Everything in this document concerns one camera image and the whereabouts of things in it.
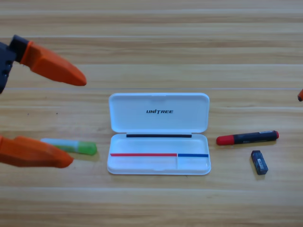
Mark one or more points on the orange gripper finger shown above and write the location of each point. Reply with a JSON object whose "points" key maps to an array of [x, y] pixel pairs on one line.
{"points": [[30, 153], [300, 96]]}

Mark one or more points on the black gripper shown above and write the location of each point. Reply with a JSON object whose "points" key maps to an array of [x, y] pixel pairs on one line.
{"points": [[6, 63]]}

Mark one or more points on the black eraser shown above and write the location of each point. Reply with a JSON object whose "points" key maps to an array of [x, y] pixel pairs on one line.
{"points": [[259, 163]]}

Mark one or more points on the white Unitree pencil case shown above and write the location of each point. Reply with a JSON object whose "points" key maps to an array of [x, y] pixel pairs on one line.
{"points": [[158, 144]]}

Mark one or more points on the red and black marker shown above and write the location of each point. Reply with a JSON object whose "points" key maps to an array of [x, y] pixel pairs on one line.
{"points": [[246, 138]]}

